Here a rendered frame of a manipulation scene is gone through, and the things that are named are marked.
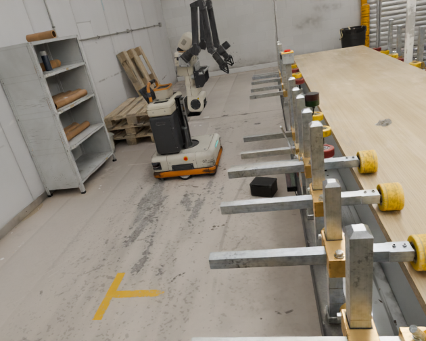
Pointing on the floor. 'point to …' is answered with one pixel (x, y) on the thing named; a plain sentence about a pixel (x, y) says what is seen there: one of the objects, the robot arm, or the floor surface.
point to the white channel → (410, 30)
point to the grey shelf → (89, 140)
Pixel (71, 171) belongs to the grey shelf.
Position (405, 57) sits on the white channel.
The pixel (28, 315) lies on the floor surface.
